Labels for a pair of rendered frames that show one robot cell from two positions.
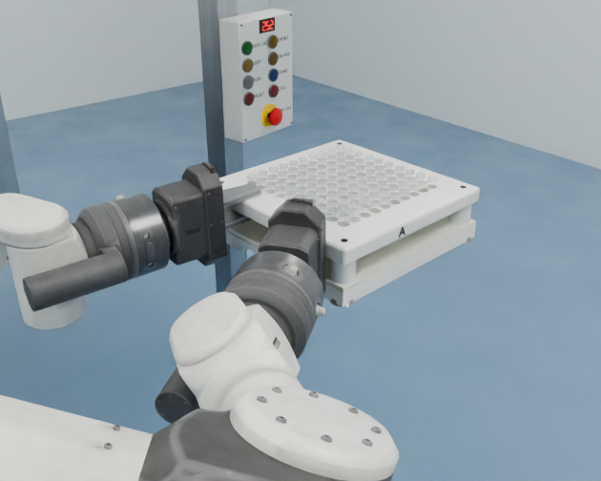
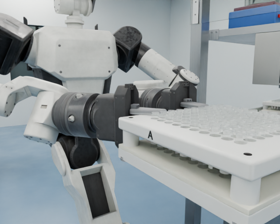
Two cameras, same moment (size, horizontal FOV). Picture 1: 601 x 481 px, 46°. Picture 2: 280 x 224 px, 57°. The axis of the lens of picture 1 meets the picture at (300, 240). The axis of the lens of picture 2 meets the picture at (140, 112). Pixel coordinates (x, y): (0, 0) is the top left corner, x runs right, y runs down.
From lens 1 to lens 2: 91 cm
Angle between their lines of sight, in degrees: 94
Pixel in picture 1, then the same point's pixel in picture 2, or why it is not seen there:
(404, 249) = (168, 163)
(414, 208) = (180, 133)
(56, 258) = not seen: hidden behind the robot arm
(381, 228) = (144, 123)
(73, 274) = not seen: hidden behind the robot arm
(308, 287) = (72, 104)
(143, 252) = (145, 105)
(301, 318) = (55, 107)
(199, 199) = (169, 94)
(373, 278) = (133, 155)
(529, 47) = not seen: outside the picture
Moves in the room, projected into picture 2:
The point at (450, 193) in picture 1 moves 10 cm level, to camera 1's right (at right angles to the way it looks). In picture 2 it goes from (223, 147) to (246, 191)
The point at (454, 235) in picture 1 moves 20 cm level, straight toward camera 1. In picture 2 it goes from (210, 194) to (59, 166)
